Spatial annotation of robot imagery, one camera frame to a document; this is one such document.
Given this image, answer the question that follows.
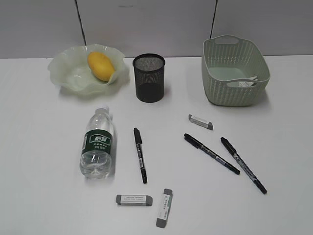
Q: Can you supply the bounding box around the grey white eraser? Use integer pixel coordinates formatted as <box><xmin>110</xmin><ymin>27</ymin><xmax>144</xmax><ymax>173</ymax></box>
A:
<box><xmin>116</xmin><ymin>194</ymin><xmax>153</xmax><ymax>206</ymax></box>
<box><xmin>156</xmin><ymin>188</ymin><xmax>173</xmax><ymax>228</ymax></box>
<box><xmin>188</xmin><ymin>114</ymin><xmax>214</xmax><ymax>130</ymax></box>

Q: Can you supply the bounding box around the black mesh pen holder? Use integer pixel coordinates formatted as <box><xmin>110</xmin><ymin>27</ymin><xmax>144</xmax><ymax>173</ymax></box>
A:
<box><xmin>133</xmin><ymin>53</ymin><xmax>165</xmax><ymax>103</ymax></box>

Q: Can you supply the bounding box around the pale green woven plastic basket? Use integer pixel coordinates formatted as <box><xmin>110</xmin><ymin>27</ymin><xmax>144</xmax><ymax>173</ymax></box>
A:
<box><xmin>201</xmin><ymin>35</ymin><xmax>270</xmax><ymax>107</ymax></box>

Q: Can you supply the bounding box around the black marker pen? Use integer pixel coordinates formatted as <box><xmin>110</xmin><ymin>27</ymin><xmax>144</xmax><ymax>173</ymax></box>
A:
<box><xmin>221</xmin><ymin>137</ymin><xmax>267</xmax><ymax>194</ymax></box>
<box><xmin>134</xmin><ymin>127</ymin><xmax>147</xmax><ymax>184</ymax></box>
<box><xmin>184</xmin><ymin>133</ymin><xmax>240</xmax><ymax>175</ymax></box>

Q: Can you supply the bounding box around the grey white eraser lower left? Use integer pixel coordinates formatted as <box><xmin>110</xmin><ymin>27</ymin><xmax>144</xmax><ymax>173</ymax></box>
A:
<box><xmin>116</xmin><ymin>194</ymin><xmax>153</xmax><ymax>206</ymax></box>

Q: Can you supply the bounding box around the clear water bottle green label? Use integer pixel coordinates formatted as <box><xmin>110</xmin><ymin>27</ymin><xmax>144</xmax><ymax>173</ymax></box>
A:
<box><xmin>80</xmin><ymin>106</ymin><xmax>114</xmax><ymax>179</ymax></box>

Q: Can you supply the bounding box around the pale green wavy plate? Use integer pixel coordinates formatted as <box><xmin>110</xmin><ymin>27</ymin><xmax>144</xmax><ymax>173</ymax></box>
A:
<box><xmin>47</xmin><ymin>44</ymin><xmax>129</xmax><ymax>96</ymax></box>

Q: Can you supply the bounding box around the waste paper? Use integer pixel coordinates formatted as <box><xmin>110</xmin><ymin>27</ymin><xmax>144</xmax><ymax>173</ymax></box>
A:
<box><xmin>236</xmin><ymin>76</ymin><xmax>258</xmax><ymax>87</ymax></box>

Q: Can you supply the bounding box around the grey white eraser lower right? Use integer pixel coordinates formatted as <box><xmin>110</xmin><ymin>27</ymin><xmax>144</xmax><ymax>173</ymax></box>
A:
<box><xmin>156</xmin><ymin>188</ymin><xmax>173</xmax><ymax>228</ymax></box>

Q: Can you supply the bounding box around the yellow mango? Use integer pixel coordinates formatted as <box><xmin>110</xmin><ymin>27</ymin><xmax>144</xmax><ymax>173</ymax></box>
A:
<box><xmin>88</xmin><ymin>51</ymin><xmax>115</xmax><ymax>82</ymax></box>

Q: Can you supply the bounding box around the grey white eraser upper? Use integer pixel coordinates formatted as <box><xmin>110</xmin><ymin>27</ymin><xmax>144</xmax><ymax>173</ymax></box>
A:
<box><xmin>188</xmin><ymin>114</ymin><xmax>214</xmax><ymax>130</ymax></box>

